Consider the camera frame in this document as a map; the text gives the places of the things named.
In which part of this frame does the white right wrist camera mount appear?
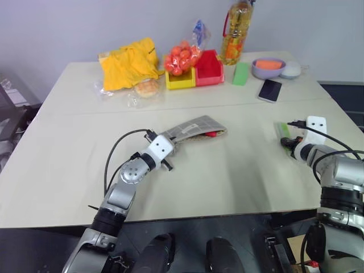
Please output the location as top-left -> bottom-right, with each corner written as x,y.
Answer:
300,115 -> 328,146

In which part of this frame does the purple bowl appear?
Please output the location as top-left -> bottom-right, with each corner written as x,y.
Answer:
251,57 -> 287,80

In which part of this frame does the grey grid pattern pouch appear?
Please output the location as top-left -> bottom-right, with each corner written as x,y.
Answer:
161,114 -> 229,143

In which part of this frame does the green highlighter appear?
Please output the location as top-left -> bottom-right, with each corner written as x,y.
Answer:
273,121 -> 295,158

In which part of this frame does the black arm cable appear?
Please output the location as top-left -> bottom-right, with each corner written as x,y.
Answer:
287,120 -> 364,183
103,129 -> 152,197

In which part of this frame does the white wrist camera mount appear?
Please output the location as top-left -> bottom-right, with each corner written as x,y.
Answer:
300,115 -> 328,146
147,134 -> 176,162

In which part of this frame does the black metal bracket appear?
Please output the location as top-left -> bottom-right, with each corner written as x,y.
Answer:
263,234 -> 294,273

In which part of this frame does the green rectangular block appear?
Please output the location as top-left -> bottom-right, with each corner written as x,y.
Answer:
231,62 -> 250,86

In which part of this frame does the yellow cloth garment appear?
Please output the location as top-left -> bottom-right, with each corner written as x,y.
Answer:
100,37 -> 161,92

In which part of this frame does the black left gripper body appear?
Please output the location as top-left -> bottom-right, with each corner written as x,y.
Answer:
144,130 -> 177,172

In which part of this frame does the dark equipment beside table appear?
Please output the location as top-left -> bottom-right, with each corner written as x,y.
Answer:
0,73 -> 42,173

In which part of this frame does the bread bun in clear wrapper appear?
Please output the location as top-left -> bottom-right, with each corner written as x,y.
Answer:
126,78 -> 166,109

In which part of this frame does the yellow plastic storage bin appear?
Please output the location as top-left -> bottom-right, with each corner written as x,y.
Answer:
164,67 -> 197,90

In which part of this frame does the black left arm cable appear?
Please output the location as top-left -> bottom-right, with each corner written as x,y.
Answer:
103,129 -> 152,197

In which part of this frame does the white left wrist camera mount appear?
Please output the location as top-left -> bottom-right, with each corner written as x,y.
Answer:
147,134 -> 176,162

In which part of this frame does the bag of orange balls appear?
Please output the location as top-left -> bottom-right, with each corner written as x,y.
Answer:
163,19 -> 213,77

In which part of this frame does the dark rounded shape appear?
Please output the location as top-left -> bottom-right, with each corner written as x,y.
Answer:
205,235 -> 246,273
138,232 -> 176,273

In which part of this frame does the cooking oil bottle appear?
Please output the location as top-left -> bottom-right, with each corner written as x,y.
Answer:
220,0 -> 256,67

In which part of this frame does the crumpled clear plastic wrapper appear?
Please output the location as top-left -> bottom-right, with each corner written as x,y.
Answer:
93,80 -> 115,100

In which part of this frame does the orange sponge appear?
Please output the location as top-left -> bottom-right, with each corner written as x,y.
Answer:
255,59 -> 283,70

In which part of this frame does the black smartphone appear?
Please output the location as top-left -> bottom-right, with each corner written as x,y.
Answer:
258,79 -> 283,103

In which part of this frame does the white round speaker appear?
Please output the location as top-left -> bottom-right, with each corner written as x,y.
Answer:
278,60 -> 302,80

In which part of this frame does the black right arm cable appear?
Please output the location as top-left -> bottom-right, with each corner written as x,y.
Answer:
287,120 -> 364,183

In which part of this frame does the red plastic storage bin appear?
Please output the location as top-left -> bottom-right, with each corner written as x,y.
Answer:
195,49 -> 226,87

